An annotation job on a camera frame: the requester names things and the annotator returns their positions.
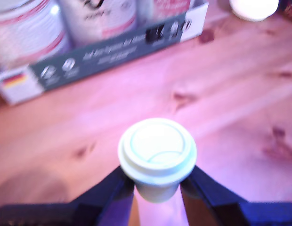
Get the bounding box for pale green coffee capsule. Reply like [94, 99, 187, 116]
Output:
[117, 117, 198, 204]

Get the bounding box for dark green white cardboard tray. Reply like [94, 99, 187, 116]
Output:
[0, 1, 210, 106]

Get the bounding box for can with black scribble label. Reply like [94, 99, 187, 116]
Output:
[57, 0, 138, 47]

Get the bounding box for can with red white label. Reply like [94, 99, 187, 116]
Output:
[0, 0, 72, 69]

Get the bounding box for can with red square label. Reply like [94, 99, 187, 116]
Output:
[136, 0, 196, 21]

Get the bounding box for small white round camera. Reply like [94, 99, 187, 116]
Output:
[229, 0, 280, 22]

